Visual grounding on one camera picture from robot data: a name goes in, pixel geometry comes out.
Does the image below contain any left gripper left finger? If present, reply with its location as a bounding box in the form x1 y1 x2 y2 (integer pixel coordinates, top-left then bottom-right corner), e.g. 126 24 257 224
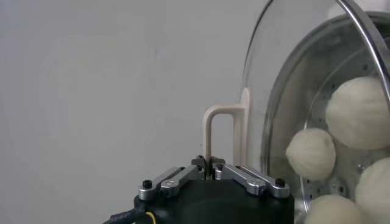
138 155 210 201

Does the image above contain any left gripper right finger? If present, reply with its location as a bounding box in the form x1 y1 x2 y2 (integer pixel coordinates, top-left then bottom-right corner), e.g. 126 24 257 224
211 156 291 199

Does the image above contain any glass lid with white handle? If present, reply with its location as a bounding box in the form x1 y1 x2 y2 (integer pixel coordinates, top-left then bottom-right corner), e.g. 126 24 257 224
202 0 390 224

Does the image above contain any white steamed baozi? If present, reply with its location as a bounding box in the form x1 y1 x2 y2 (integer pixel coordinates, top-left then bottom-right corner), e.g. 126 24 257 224
285 127 337 181
355 157 390 224
303 194 365 224
325 75 390 150

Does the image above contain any stainless steel steamer basket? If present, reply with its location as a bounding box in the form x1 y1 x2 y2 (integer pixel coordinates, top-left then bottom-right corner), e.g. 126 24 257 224
261 12 390 224

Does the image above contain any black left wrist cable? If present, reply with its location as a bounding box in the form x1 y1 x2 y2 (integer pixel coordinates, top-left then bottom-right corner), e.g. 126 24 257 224
102 208 157 224

